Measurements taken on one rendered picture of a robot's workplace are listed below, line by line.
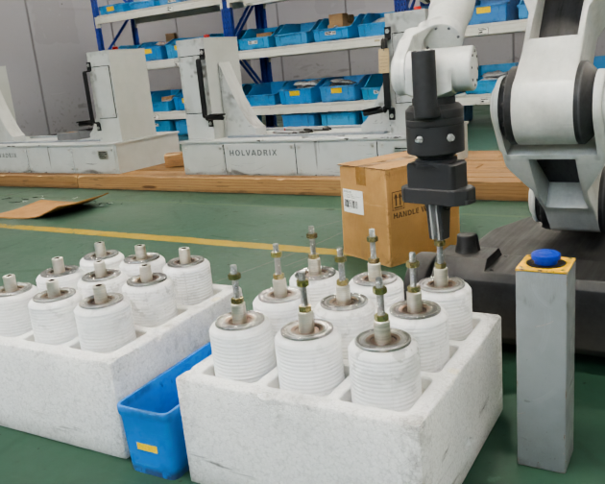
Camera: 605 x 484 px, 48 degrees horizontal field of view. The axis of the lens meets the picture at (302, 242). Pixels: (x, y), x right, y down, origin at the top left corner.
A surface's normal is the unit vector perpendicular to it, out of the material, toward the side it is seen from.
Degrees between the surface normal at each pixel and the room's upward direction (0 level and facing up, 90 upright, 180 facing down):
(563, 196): 59
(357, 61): 90
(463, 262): 45
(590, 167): 130
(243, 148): 90
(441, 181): 90
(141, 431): 92
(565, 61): 39
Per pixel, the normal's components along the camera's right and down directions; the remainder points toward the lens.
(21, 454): -0.09, -0.96
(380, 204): -0.84, 0.21
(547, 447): -0.50, 0.26
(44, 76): 0.85, 0.06
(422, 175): -0.68, 0.25
